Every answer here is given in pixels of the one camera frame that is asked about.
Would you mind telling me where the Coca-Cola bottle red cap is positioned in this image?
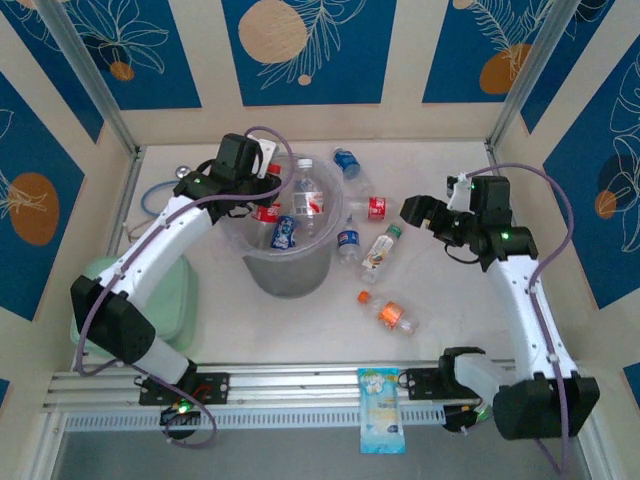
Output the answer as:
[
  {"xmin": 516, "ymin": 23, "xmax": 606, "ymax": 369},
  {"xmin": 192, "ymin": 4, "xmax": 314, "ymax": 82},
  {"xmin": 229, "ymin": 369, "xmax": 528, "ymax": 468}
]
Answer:
[{"xmin": 249, "ymin": 162, "xmax": 284, "ymax": 226}]

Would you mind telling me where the crushed Coca-Cola bottle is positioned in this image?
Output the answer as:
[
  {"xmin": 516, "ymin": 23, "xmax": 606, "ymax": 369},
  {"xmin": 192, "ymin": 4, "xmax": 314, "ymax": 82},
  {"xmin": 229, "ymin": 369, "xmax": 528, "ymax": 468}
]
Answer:
[{"xmin": 344, "ymin": 194, "xmax": 401, "ymax": 224}]

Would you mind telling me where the ribbed clear bottle red label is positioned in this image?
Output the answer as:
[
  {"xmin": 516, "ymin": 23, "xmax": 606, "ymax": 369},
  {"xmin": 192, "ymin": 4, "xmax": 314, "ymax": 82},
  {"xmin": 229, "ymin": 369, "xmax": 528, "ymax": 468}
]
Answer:
[{"xmin": 289, "ymin": 157, "xmax": 326, "ymax": 236}]

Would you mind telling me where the large Pepsi bottle blue cap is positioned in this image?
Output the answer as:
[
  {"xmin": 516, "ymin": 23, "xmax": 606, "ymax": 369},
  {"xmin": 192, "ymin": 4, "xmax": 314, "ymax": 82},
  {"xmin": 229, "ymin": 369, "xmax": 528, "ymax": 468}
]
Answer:
[{"xmin": 269, "ymin": 214, "xmax": 301, "ymax": 251}]

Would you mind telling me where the green cap white label bottle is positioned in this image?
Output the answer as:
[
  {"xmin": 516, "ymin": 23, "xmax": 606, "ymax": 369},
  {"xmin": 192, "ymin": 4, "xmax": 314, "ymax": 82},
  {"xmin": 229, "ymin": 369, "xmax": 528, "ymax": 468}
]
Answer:
[{"xmin": 357, "ymin": 223, "xmax": 404, "ymax": 284}]

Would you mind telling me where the small Pepsi bottle blue cap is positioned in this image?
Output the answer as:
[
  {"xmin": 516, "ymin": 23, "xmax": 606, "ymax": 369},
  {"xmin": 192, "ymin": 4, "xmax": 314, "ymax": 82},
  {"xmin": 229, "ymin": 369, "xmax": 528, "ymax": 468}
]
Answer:
[{"xmin": 335, "ymin": 214, "xmax": 362, "ymax": 266}]

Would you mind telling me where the blue label water bottle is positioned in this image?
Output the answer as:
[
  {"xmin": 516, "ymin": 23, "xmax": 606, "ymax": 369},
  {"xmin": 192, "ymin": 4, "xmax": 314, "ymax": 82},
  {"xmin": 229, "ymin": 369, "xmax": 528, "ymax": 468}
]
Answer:
[{"xmin": 332, "ymin": 146, "xmax": 374, "ymax": 194}]

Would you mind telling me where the translucent plastic bin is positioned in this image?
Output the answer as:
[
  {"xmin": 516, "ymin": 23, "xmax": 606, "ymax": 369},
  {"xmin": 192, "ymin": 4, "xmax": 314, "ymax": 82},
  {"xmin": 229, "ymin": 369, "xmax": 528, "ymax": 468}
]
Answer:
[{"xmin": 219, "ymin": 151, "xmax": 346, "ymax": 300}]

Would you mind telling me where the orange cap orange label bottle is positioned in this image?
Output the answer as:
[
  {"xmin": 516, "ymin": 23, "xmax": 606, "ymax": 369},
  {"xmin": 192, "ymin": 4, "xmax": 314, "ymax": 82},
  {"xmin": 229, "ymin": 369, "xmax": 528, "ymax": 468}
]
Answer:
[{"xmin": 356, "ymin": 290, "xmax": 421, "ymax": 339}]

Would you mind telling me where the green plastic lid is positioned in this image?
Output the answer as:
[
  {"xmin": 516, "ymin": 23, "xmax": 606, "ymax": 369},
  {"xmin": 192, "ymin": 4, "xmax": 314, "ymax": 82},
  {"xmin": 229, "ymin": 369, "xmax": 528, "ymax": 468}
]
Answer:
[{"xmin": 69, "ymin": 254, "xmax": 200, "ymax": 354}]

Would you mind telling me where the right green LED circuit board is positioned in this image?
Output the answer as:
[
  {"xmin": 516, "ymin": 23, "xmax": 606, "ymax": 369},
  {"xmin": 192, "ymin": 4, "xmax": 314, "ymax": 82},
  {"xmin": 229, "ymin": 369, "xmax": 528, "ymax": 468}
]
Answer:
[{"xmin": 442, "ymin": 399, "xmax": 496, "ymax": 435}]

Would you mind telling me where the green led circuit board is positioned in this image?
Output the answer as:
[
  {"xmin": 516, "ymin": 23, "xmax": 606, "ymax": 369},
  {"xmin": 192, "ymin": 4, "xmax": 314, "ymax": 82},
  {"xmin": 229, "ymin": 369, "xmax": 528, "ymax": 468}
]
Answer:
[
  {"xmin": 159, "ymin": 399, "xmax": 201, "ymax": 426},
  {"xmin": 442, "ymin": 399, "xmax": 496, "ymax": 435}
]

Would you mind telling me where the blue wet wipes pack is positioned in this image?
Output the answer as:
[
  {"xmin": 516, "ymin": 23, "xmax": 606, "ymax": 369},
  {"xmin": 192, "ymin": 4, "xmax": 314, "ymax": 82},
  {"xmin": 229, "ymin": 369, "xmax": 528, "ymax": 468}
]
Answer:
[{"xmin": 357, "ymin": 367, "xmax": 407, "ymax": 455}]

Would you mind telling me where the left green LED circuit board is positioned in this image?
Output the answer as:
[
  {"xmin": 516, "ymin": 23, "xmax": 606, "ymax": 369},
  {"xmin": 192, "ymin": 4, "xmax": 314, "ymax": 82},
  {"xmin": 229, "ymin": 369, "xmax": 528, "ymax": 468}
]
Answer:
[{"xmin": 159, "ymin": 399, "xmax": 201, "ymax": 426}]

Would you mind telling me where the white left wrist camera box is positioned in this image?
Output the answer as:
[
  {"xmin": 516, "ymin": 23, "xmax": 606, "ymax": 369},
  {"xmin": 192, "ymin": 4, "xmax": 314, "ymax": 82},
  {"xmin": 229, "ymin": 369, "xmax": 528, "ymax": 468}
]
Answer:
[{"xmin": 247, "ymin": 137, "xmax": 279, "ymax": 180}]

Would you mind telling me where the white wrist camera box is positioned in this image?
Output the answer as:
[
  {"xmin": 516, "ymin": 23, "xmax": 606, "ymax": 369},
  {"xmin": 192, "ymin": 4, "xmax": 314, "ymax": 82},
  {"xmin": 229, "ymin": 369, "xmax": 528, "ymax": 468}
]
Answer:
[
  {"xmin": 444, "ymin": 172, "xmax": 474, "ymax": 211},
  {"xmin": 247, "ymin": 137, "xmax": 279, "ymax": 180}
]

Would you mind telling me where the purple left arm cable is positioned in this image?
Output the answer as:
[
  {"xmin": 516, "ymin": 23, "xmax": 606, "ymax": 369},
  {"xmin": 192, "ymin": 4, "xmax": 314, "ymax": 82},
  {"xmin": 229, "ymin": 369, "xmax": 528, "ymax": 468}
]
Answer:
[{"xmin": 73, "ymin": 124, "xmax": 297, "ymax": 377}]

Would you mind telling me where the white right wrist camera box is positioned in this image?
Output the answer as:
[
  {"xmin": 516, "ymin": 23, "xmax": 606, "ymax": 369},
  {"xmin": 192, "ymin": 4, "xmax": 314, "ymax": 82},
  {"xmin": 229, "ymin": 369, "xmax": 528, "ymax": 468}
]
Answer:
[{"xmin": 444, "ymin": 172, "xmax": 474, "ymax": 211}]

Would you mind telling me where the blue cord loop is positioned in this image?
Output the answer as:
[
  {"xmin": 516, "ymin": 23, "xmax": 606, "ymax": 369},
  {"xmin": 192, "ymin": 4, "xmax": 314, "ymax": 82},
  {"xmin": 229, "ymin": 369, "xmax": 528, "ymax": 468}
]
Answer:
[{"xmin": 141, "ymin": 182, "xmax": 177, "ymax": 217}]

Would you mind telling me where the aluminium frame post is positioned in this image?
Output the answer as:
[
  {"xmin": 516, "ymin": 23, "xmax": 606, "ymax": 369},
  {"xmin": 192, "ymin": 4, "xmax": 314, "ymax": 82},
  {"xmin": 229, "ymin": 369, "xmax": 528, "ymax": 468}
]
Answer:
[
  {"xmin": 487, "ymin": 0, "xmax": 579, "ymax": 149},
  {"xmin": 37, "ymin": 0, "xmax": 144, "ymax": 159}
]

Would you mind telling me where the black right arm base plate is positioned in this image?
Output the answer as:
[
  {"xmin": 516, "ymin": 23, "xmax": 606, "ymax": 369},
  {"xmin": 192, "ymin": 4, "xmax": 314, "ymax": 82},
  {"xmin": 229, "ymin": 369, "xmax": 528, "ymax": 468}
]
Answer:
[{"xmin": 404, "ymin": 368, "xmax": 451, "ymax": 401}]

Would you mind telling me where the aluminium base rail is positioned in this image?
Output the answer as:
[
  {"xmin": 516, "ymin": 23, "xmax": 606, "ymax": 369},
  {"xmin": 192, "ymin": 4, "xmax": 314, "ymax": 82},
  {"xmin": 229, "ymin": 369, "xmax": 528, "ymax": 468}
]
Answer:
[{"xmin": 42, "ymin": 360, "xmax": 596, "ymax": 419}]

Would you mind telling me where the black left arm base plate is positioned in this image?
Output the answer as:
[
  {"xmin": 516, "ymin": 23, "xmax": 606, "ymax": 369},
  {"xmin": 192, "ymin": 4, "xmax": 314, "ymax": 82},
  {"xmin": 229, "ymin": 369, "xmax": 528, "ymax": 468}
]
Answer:
[{"xmin": 138, "ymin": 372, "xmax": 232, "ymax": 406}]

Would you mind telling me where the white slotted cable duct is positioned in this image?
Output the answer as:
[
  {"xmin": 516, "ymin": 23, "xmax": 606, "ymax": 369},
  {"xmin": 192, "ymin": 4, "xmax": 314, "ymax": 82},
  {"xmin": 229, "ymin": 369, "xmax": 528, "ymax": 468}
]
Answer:
[{"xmin": 63, "ymin": 403, "xmax": 446, "ymax": 432}]

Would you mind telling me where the small purple cable loop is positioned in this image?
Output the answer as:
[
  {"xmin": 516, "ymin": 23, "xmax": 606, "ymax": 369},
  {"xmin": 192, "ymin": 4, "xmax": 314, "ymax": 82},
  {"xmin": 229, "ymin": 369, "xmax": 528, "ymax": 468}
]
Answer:
[{"xmin": 162, "ymin": 397, "xmax": 220, "ymax": 447}]

